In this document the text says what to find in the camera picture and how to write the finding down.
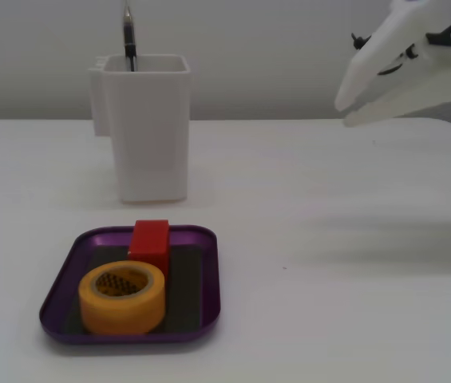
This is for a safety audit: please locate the red cube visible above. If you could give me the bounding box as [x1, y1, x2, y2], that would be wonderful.
[128, 219, 170, 277]

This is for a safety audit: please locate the white plastic pen holder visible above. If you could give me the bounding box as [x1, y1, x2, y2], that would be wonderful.
[87, 54, 192, 205]

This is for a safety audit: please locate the black pen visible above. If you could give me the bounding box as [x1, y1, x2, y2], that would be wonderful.
[121, 0, 138, 73]

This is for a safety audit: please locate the purple metal tray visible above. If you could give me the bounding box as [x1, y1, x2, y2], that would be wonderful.
[38, 225, 223, 346]

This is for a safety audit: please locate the yellow masking tape roll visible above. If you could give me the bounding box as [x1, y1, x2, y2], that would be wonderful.
[77, 260, 167, 335]

